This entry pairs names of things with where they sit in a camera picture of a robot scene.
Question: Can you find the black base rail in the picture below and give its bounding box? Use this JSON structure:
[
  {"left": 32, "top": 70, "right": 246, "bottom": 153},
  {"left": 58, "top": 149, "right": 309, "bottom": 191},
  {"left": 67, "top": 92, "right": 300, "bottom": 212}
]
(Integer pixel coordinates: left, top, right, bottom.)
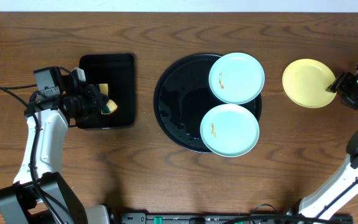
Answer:
[{"left": 117, "top": 213, "right": 354, "bottom": 224}]

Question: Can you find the light blue plate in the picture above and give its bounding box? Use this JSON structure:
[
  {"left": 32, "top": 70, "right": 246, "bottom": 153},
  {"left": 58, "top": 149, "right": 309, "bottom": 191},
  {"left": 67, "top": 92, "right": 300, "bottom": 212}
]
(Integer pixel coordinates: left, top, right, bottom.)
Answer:
[
  {"left": 208, "top": 52, "right": 265, "bottom": 105},
  {"left": 200, "top": 104, "right": 260, "bottom": 157}
]

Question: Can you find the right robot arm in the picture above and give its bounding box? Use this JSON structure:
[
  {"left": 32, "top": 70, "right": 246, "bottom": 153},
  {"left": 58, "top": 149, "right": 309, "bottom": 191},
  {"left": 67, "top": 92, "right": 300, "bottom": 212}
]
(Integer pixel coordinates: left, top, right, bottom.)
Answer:
[{"left": 298, "top": 73, "right": 358, "bottom": 220}]

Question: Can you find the round black tray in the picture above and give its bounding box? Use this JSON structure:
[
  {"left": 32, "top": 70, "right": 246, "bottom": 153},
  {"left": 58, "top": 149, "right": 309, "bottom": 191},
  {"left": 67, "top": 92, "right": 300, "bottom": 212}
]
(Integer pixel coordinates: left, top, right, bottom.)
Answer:
[{"left": 154, "top": 54, "right": 262, "bottom": 153}]

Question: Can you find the black rectangular tray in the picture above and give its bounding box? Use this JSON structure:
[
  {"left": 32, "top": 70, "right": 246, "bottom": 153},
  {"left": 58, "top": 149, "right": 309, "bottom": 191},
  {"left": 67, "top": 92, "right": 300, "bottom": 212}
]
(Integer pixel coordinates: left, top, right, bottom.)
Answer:
[{"left": 78, "top": 53, "right": 136, "bottom": 129}]

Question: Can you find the yellow plate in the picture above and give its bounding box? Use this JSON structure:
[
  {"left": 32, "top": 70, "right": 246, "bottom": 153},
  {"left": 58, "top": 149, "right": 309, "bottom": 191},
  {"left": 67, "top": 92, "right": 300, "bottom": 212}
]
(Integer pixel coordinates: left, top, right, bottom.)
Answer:
[{"left": 282, "top": 58, "right": 336, "bottom": 108}]

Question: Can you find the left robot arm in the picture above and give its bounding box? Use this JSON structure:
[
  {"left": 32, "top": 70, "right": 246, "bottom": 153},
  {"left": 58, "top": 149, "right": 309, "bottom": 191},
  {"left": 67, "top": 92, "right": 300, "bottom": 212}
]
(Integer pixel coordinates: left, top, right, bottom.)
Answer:
[{"left": 0, "top": 67, "right": 116, "bottom": 223}]

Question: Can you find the green yellow sponge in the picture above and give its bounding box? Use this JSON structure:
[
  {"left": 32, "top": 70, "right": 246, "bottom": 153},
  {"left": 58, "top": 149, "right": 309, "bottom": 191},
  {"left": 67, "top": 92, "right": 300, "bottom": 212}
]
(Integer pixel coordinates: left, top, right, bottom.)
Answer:
[{"left": 98, "top": 83, "right": 118, "bottom": 115}]

